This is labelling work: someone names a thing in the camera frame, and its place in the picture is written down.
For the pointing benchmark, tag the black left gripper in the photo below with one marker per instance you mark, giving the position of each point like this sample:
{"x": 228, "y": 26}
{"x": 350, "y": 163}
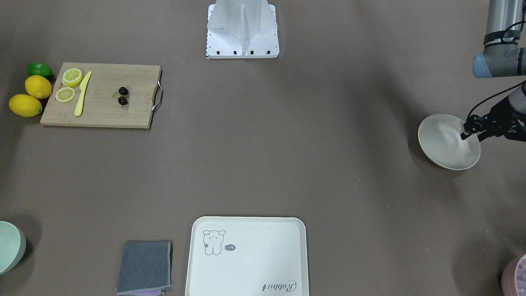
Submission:
{"x": 502, "y": 118}

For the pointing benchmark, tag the dark red cherry pair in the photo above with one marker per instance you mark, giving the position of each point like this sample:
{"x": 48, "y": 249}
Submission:
{"x": 122, "y": 96}

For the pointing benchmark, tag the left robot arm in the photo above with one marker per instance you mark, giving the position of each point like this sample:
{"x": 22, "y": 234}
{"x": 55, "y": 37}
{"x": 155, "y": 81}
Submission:
{"x": 501, "y": 57}

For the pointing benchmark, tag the cream rabbit tray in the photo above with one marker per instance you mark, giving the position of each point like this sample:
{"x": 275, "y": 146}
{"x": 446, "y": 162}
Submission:
{"x": 248, "y": 256}

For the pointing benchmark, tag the beige round plate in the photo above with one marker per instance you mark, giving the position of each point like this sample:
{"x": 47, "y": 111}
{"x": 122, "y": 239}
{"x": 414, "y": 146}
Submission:
{"x": 439, "y": 137}

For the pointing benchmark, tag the pink bowl with ice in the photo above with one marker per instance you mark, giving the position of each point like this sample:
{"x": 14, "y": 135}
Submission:
{"x": 513, "y": 280}

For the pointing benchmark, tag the grey folded cloth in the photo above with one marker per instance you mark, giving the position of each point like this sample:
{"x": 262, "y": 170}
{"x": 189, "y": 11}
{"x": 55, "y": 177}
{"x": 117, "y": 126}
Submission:
{"x": 145, "y": 268}

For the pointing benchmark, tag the bamboo cutting board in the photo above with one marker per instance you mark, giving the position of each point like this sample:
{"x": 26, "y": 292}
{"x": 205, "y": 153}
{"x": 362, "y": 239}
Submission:
{"x": 100, "y": 108}

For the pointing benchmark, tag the yellow plastic knife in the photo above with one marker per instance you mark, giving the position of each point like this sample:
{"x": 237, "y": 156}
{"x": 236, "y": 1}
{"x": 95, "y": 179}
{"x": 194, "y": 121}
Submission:
{"x": 82, "y": 87}

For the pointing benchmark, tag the lemon slice upper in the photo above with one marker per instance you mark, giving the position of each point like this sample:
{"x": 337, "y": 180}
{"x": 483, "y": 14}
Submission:
{"x": 72, "y": 77}

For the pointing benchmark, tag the lemon slice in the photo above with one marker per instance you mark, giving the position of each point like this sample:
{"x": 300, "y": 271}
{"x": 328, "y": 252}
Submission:
{"x": 72, "y": 77}
{"x": 65, "y": 94}

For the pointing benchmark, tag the lemon slice lower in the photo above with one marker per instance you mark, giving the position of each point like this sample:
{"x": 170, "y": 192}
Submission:
{"x": 65, "y": 94}

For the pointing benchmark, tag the yellow lemon upper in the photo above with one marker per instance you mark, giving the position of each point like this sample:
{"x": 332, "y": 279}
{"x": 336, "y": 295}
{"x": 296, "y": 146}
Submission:
{"x": 38, "y": 86}

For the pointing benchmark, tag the yellow lemon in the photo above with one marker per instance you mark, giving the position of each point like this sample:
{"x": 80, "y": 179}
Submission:
{"x": 38, "y": 86}
{"x": 25, "y": 105}

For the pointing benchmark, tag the green lime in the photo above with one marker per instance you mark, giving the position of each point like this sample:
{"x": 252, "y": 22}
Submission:
{"x": 40, "y": 69}

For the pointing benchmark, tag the yellow lemon lower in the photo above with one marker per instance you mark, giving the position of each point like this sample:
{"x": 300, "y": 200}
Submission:
{"x": 25, "y": 105}

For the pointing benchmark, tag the mint green bowl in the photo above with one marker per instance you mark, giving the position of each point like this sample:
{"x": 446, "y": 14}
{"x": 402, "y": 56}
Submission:
{"x": 12, "y": 246}

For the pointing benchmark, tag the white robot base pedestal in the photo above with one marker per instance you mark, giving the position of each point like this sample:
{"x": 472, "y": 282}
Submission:
{"x": 242, "y": 29}

